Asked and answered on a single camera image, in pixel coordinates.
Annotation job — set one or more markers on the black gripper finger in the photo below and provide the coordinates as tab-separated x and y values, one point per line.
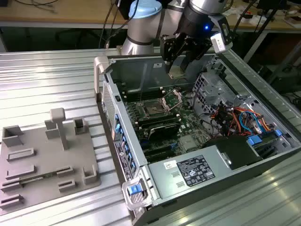
196	48
169	47

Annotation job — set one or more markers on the white and brown box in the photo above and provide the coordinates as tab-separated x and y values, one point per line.
292	21

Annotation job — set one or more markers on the small blue clip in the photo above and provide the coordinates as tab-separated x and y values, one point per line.
278	133

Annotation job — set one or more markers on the black expansion slot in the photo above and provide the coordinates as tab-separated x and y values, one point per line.
162	157
160	150

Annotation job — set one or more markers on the black RAM slot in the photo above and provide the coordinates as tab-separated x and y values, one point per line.
160	117
141	84
143	94
144	99
142	89
161	122
161	125

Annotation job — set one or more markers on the disk bay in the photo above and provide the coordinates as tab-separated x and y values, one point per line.
270	147

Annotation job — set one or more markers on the silver CPU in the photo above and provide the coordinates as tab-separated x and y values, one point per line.
176	71

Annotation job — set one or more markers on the blue card retention clip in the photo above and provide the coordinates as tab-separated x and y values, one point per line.
125	141
117	117
128	151
118	129
132	164

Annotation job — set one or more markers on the black case label sticker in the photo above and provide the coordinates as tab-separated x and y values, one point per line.
120	155

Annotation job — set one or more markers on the black plastic air duct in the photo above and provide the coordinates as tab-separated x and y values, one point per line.
235	150

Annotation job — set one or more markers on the grey power supply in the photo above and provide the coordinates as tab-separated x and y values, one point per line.
163	182

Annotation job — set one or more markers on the black power supply label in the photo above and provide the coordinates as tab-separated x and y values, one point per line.
195	170

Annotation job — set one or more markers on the black heatsink shroud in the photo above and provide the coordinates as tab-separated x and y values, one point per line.
163	131

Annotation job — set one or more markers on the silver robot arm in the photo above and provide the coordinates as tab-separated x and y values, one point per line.
141	30

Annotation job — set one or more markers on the blue case latch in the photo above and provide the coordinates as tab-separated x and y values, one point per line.
134	190

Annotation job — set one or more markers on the metal locking lever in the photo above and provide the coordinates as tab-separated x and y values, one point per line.
141	94
168	93

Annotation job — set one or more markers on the open PC case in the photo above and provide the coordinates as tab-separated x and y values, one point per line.
131	70

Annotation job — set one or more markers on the green RAM stick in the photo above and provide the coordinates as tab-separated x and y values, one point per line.
37	178

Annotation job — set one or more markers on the metal drive cage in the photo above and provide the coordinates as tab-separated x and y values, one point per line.
211	89

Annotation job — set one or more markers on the green motherboard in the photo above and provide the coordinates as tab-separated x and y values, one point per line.
188	126

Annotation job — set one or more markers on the silver chipset heatsink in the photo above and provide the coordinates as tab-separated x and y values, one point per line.
189	143

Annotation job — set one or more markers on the wooden desk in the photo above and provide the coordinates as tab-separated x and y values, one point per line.
70	14

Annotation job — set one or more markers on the white tray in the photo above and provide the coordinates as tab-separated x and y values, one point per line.
256	21

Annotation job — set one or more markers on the CPU socket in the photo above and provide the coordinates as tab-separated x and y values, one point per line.
152	112

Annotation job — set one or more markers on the grey parts rack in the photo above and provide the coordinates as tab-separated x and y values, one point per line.
51	155

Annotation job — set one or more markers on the small white sticker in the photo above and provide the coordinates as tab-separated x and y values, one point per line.
169	164

